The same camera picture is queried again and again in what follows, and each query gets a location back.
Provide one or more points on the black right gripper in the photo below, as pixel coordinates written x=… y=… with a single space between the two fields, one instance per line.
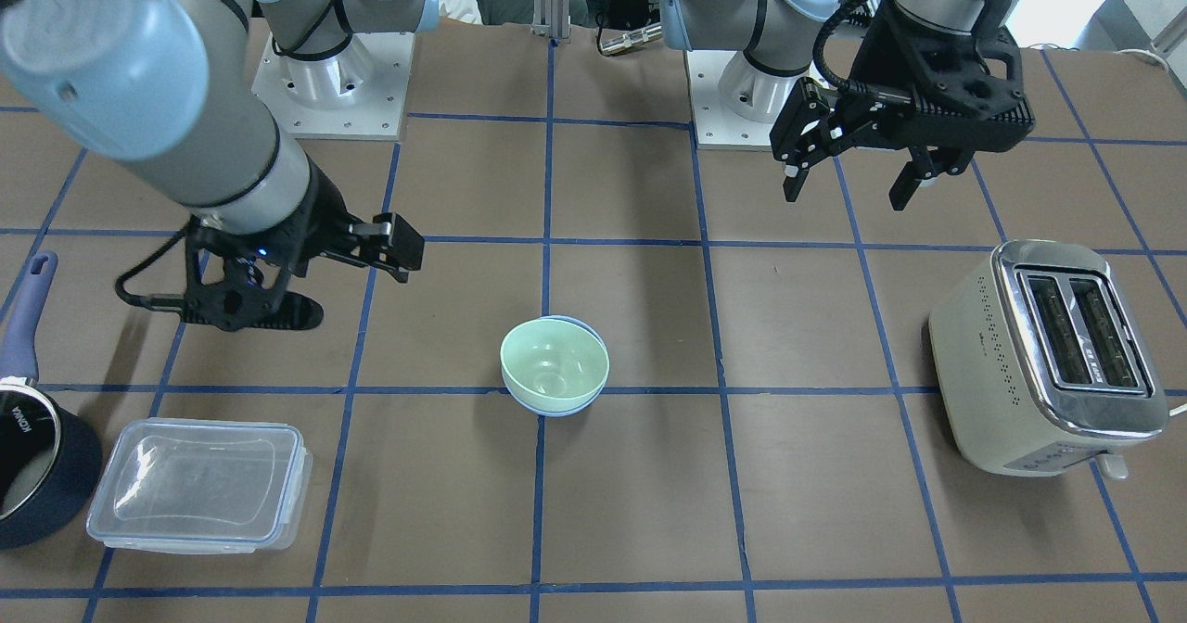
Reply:
x=312 y=218

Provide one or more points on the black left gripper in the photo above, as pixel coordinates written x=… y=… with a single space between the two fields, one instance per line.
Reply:
x=888 y=56

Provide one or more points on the green bowl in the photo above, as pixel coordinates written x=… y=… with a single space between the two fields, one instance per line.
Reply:
x=554 y=363

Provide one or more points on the blue bowl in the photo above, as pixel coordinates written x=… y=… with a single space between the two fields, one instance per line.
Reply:
x=556 y=405

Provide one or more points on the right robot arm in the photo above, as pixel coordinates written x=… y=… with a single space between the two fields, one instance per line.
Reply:
x=156 y=86

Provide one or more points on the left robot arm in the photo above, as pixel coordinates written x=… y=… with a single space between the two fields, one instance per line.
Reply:
x=775 y=32

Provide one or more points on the clear plastic food container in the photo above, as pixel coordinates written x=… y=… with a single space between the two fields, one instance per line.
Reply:
x=187 y=486

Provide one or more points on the cream silver toaster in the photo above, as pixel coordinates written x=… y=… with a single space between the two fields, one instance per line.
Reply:
x=1041 y=366

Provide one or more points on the dark blue saucepan with lid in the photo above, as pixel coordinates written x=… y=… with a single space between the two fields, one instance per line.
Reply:
x=50 y=458

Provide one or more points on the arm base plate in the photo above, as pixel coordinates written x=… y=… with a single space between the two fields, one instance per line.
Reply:
x=736 y=103
x=358 y=95

